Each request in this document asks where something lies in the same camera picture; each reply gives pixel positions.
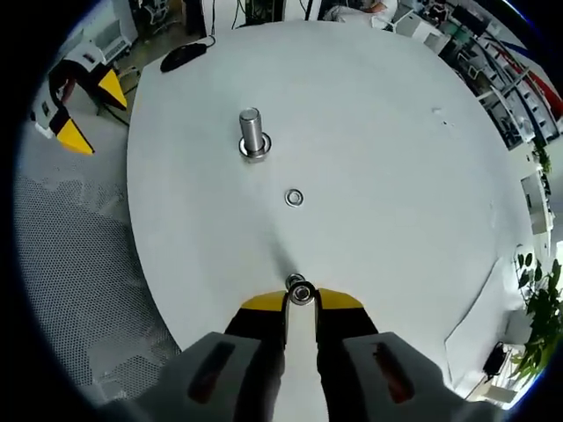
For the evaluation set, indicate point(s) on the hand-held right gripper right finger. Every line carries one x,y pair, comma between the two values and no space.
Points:
352,351

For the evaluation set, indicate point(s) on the black computer mouse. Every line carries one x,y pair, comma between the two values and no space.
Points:
182,57

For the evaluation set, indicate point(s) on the small threaded steel stud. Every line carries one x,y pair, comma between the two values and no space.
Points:
301,293

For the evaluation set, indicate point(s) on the large threaded steel stud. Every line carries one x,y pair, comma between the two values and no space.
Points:
250,127

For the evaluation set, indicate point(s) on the large potted plant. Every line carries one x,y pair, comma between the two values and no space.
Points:
543,307

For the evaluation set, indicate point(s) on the black power adapter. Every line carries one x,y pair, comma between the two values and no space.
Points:
495,358

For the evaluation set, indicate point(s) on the grey mesh chair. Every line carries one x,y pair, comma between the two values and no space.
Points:
66,264

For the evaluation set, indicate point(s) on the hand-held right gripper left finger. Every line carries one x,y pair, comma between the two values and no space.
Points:
246,351

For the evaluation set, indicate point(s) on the small potted plant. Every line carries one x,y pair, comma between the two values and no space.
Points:
543,160

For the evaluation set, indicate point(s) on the white paper sheet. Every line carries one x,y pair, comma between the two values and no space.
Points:
479,316

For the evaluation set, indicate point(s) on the storage shelf with white bins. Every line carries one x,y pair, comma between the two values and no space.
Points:
519,88

